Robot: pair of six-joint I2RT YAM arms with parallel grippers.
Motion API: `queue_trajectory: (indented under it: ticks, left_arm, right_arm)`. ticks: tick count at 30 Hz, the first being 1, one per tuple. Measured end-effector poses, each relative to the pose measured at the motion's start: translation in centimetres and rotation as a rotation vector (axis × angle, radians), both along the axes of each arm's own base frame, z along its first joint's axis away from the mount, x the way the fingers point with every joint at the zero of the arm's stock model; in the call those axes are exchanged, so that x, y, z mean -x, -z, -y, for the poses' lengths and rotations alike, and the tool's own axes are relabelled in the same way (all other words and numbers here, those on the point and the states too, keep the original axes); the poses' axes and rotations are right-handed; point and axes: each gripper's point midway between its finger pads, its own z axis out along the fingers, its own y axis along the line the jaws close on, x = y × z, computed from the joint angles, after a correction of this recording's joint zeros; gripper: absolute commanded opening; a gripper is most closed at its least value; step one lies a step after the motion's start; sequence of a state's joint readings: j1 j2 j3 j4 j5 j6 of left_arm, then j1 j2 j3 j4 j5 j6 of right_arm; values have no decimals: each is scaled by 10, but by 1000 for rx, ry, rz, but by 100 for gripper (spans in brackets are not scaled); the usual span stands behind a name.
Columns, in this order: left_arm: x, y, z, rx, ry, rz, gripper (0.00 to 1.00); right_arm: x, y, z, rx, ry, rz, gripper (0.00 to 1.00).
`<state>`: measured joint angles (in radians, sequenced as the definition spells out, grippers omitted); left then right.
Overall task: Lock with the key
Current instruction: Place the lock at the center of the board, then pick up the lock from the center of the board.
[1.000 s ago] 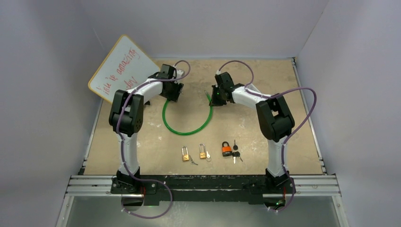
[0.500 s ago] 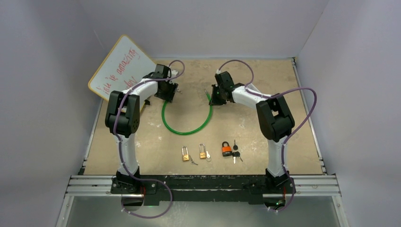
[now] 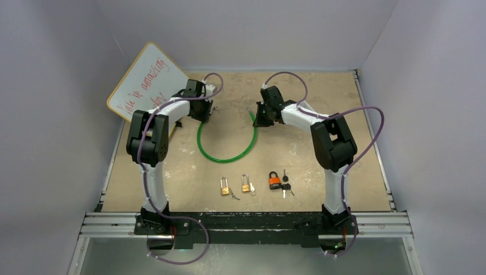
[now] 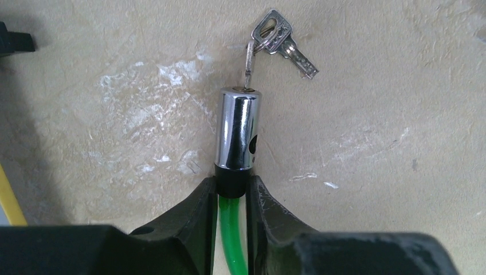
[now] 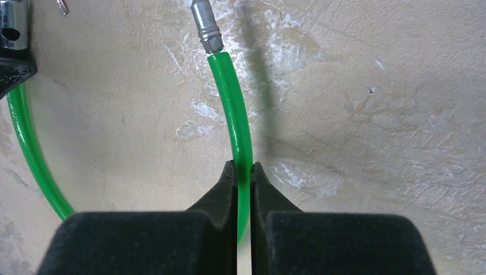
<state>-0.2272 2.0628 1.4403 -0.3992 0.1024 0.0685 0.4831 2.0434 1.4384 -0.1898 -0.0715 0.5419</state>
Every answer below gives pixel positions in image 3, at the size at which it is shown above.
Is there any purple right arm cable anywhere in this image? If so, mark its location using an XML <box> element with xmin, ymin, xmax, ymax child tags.
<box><xmin>263</xmin><ymin>71</ymin><xmax>386</xmax><ymax>259</ymax></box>

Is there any whiteboard with orange frame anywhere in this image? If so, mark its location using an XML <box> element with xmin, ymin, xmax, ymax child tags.
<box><xmin>107</xmin><ymin>42</ymin><xmax>189</xmax><ymax>122</ymax></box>

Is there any black-headed keys bunch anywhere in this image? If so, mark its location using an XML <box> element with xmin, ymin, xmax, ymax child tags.
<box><xmin>281</xmin><ymin>170</ymin><xmax>294</xmax><ymax>199</ymax></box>

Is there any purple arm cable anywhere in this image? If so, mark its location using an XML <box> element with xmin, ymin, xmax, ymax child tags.
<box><xmin>136</xmin><ymin>73</ymin><xmax>225</xmax><ymax>221</ymax></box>
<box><xmin>263</xmin><ymin>71</ymin><xmax>386</xmax><ymax>259</ymax></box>

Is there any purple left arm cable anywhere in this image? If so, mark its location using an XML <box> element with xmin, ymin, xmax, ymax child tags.
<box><xmin>136</xmin><ymin>73</ymin><xmax>225</xmax><ymax>221</ymax></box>

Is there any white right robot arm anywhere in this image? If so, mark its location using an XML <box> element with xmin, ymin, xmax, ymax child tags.
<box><xmin>253</xmin><ymin>85</ymin><xmax>358</xmax><ymax>233</ymax></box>

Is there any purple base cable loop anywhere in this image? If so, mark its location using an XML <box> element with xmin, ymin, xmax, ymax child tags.
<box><xmin>147</xmin><ymin>216</ymin><xmax>210</xmax><ymax>266</ymax></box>

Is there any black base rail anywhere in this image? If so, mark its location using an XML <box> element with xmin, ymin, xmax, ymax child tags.
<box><xmin>134</xmin><ymin>211</ymin><xmax>358</xmax><ymax>250</ymax></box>

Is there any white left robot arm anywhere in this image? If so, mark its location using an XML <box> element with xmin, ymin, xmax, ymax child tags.
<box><xmin>126</xmin><ymin>79</ymin><xmax>214</xmax><ymax>234</ymax></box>

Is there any brass padlock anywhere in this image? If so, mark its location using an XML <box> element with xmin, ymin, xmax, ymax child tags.
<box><xmin>220</xmin><ymin>176</ymin><xmax>230</xmax><ymax>196</ymax></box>
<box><xmin>241</xmin><ymin>174</ymin><xmax>251</xmax><ymax>193</ymax></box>

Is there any green cable lock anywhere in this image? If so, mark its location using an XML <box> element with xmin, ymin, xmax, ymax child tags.
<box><xmin>195</xmin><ymin>107</ymin><xmax>258</xmax><ymax>164</ymax></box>

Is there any orange black lock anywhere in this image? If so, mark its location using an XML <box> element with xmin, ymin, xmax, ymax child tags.
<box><xmin>269</xmin><ymin>171</ymin><xmax>282</xmax><ymax>190</ymax></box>

